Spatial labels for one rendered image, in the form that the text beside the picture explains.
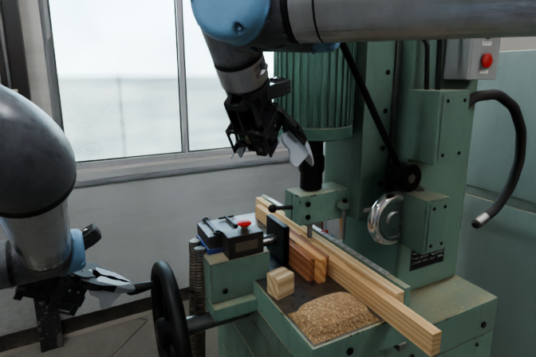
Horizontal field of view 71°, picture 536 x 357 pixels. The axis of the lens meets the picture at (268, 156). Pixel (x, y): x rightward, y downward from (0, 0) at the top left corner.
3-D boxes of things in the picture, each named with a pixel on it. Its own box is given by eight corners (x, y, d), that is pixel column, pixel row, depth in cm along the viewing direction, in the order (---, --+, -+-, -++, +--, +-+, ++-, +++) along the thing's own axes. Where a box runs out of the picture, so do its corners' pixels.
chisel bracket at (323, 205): (284, 222, 90) (284, 188, 88) (332, 213, 96) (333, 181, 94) (300, 233, 84) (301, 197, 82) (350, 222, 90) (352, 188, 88)
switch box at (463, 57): (442, 79, 84) (449, 3, 81) (471, 79, 89) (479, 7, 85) (467, 80, 79) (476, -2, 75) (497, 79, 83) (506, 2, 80)
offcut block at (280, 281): (282, 285, 79) (282, 265, 78) (293, 292, 76) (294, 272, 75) (266, 292, 76) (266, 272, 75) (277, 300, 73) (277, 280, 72)
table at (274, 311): (171, 245, 110) (170, 226, 109) (265, 227, 123) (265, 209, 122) (260, 405, 57) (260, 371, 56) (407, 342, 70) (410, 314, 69)
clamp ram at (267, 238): (244, 253, 92) (243, 218, 90) (271, 247, 95) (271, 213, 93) (260, 270, 84) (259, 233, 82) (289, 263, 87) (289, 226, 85)
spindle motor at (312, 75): (260, 133, 89) (259, -8, 82) (321, 128, 96) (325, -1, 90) (298, 146, 73) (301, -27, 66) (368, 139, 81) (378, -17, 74)
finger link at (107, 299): (124, 308, 81) (81, 299, 77) (137, 284, 81) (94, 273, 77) (126, 316, 79) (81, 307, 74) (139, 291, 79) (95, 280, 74)
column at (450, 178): (338, 258, 111) (350, -2, 96) (395, 243, 121) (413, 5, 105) (395, 297, 91) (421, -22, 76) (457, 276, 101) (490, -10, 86)
